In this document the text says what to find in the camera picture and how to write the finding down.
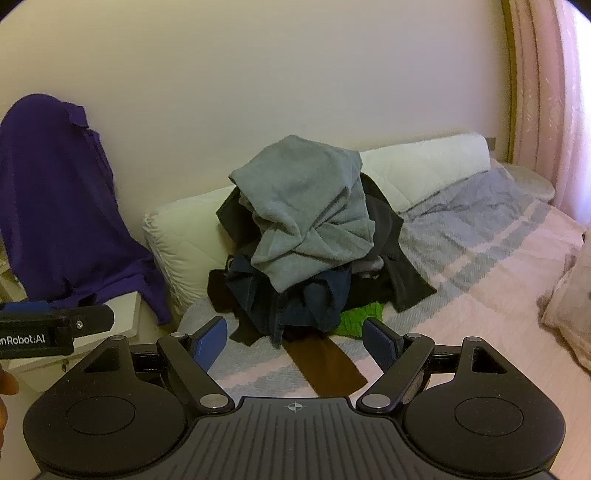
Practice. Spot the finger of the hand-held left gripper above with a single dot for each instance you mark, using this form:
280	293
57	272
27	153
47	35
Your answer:
92	317
23	308

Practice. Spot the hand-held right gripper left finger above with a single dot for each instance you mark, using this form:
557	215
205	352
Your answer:
212	339

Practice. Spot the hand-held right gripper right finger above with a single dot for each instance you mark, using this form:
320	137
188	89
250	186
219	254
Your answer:
378	341

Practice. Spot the grey sweatshirt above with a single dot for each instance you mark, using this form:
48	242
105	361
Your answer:
304	203

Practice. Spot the person's left hand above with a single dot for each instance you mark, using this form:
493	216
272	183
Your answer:
8	383

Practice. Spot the bright green garment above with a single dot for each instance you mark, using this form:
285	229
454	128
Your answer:
360	321

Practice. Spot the white bedside cabinet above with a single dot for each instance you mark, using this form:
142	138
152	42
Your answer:
124	318

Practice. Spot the black garment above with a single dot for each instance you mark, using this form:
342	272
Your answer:
221	290

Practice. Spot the brown garment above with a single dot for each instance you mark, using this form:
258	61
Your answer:
323	364

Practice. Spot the dark grey garment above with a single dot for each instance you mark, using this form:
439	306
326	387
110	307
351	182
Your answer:
401	277

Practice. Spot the light grey garment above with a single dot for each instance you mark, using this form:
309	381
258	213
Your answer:
369	268

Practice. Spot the navy blue garment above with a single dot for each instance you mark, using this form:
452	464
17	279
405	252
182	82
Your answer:
277	295

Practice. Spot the white quilted pillow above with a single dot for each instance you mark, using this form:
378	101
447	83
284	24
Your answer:
180	240
434	166

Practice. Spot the purple polo shirt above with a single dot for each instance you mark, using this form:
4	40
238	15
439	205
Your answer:
60	194

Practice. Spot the folded beige garment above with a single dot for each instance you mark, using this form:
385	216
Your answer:
572	304

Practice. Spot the pink curtain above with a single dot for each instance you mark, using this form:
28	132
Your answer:
554	115

